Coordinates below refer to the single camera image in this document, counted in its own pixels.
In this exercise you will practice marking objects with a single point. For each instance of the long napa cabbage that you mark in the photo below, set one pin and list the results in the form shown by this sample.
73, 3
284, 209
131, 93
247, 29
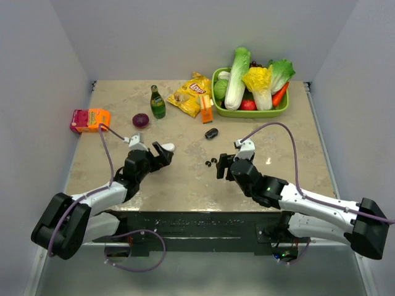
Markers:
236, 86

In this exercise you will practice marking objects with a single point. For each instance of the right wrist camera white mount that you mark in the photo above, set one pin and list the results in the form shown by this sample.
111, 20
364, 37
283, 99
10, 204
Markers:
245, 149

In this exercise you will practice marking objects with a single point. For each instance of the red onion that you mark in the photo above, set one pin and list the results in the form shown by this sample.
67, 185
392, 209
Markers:
140, 120

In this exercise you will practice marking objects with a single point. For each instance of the orange juice carton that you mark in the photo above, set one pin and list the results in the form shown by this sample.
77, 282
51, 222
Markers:
206, 109

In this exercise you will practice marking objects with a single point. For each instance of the orange carrot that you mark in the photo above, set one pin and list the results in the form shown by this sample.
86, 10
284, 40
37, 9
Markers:
277, 97

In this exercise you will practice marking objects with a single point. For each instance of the white earbud charging case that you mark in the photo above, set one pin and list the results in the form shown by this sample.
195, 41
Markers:
168, 147

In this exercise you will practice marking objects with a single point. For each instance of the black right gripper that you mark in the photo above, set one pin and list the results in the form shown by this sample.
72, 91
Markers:
221, 166

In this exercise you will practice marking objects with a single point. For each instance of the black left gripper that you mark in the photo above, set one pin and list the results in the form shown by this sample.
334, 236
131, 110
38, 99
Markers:
162, 160

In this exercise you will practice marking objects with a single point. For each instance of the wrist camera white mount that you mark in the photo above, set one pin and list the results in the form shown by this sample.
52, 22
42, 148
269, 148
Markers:
135, 142
245, 149

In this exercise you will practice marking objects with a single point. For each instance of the green glass bottle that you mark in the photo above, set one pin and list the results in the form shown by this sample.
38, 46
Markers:
157, 103

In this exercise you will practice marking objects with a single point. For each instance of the red apple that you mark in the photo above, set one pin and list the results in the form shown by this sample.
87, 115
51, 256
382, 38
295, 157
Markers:
248, 105

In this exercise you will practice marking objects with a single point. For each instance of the black earbud charging case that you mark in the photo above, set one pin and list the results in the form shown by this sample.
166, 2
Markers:
212, 133

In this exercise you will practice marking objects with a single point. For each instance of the green leaf lettuce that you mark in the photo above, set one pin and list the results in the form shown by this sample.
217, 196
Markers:
282, 72

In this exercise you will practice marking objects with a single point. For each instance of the yellow leaf cabbage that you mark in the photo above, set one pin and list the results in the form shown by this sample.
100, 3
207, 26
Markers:
258, 81

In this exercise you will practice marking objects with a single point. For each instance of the pink orange snack box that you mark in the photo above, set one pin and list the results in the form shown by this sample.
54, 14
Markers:
90, 120

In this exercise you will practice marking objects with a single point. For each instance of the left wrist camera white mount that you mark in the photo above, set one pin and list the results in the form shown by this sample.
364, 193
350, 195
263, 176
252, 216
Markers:
135, 142

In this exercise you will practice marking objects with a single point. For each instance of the yellow Lays chips bag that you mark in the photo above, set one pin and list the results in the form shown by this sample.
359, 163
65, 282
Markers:
187, 96

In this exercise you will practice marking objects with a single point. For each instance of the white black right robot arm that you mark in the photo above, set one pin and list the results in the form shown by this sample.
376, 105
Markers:
361, 225

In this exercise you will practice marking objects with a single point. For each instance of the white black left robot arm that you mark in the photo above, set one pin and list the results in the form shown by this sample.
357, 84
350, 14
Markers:
72, 220

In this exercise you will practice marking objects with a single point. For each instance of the dark purple grapes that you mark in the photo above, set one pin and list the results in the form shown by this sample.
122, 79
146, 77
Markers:
255, 64

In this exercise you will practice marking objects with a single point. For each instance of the round green cabbage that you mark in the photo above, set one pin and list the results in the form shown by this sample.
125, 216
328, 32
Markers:
220, 89

